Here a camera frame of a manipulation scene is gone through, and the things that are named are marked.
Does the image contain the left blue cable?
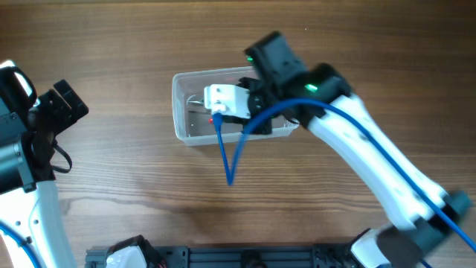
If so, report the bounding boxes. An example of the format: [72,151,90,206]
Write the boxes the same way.
[0,221,44,268]

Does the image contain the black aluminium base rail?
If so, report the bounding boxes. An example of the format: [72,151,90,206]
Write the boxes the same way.
[85,243,358,268]

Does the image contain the clear plastic container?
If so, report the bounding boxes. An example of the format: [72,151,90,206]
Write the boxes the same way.
[171,66,300,147]

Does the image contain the green handled screwdriver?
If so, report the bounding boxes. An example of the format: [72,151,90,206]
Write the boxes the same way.
[187,111,211,115]

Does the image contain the orange black needle-nose pliers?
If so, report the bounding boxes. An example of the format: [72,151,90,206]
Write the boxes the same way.
[186,95,204,106]

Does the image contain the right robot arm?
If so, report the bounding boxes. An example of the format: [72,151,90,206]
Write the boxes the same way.
[213,31,475,267]

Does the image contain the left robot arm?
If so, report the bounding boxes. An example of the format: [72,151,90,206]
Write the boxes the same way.
[1,60,89,267]

